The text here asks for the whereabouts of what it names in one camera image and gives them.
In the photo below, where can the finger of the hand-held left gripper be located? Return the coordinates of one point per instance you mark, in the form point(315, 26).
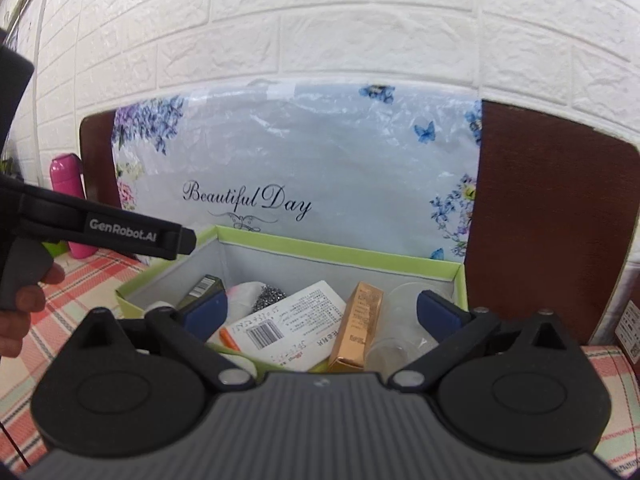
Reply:
point(179, 244)

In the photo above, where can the person's left hand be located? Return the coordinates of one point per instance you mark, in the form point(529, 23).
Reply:
point(20, 330)

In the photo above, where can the light green cardboard box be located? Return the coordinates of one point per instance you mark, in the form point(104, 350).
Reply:
point(350, 255)

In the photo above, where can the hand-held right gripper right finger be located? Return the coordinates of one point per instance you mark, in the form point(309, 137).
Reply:
point(440, 315)

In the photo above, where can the grey steel wool scrubber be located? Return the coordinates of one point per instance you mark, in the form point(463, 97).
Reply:
point(267, 300)

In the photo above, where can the brown file box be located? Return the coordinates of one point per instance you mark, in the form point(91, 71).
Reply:
point(630, 330)

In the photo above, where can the brown wooden headboard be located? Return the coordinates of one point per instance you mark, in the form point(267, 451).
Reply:
point(540, 235)

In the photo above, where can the floral plastic bag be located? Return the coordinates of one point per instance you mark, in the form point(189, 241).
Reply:
point(325, 160)

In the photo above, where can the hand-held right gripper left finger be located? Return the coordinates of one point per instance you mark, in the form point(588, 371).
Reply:
point(207, 312)

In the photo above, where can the plaid blanket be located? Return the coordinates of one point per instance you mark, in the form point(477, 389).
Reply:
point(75, 290)

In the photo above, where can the gold cardboard box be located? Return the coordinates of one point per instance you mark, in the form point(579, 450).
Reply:
point(357, 325)

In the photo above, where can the orange and white medicine box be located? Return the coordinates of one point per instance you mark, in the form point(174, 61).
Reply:
point(300, 320)

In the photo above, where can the pink thermos bottle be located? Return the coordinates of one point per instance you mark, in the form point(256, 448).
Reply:
point(65, 175)

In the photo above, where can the clear plastic cup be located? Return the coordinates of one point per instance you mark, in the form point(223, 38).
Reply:
point(395, 350)

